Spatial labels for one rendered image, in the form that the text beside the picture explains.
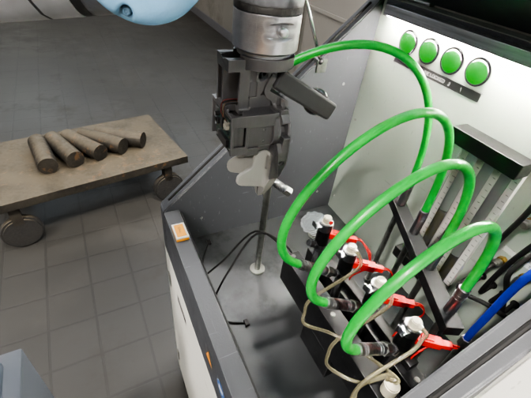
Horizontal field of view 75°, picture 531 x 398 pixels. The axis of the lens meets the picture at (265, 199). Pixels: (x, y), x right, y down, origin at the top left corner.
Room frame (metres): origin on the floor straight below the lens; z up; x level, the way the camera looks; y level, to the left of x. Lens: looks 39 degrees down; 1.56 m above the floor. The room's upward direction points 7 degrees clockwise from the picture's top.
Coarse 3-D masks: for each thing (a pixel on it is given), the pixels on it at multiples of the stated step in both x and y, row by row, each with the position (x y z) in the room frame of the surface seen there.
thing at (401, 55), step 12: (312, 48) 0.59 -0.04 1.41; (324, 48) 0.59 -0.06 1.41; (336, 48) 0.59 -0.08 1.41; (348, 48) 0.59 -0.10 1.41; (360, 48) 0.59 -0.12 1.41; (372, 48) 0.59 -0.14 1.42; (384, 48) 0.59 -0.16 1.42; (396, 48) 0.60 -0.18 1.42; (300, 60) 0.58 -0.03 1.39; (408, 60) 0.60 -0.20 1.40; (420, 72) 0.60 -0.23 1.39; (420, 84) 0.61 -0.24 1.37; (420, 144) 0.62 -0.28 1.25; (420, 156) 0.61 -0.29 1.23
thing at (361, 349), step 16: (480, 224) 0.31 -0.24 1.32; (496, 224) 0.32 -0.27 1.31; (448, 240) 0.28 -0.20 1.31; (464, 240) 0.29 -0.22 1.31; (496, 240) 0.33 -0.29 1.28; (432, 256) 0.27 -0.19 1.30; (480, 256) 0.35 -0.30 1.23; (400, 272) 0.26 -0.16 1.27; (416, 272) 0.26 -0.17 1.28; (480, 272) 0.34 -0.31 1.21; (384, 288) 0.25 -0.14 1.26; (464, 288) 0.34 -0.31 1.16; (368, 304) 0.24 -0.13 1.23; (448, 304) 0.35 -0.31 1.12; (352, 320) 0.24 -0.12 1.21; (352, 336) 0.23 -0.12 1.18; (352, 352) 0.24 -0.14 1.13; (368, 352) 0.25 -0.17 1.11; (384, 352) 0.27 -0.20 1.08
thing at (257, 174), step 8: (264, 152) 0.40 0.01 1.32; (256, 160) 0.39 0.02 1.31; (264, 160) 0.40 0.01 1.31; (248, 168) 0.39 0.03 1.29; (256, 168) 0.40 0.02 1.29; (264, 168) 0.40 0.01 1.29; (240, 176) 0.39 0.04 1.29; (248, 176) 0.39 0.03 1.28; (256, 176) 0.40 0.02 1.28; (264, 176) 0.40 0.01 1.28; (240, 184) 0.39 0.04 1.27; (248, 184) 0.39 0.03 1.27; (256, 184) 0.40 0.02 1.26; (264, 184) 0.40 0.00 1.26; (272, 184) 0.41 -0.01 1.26; (264, 192) 0.41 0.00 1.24
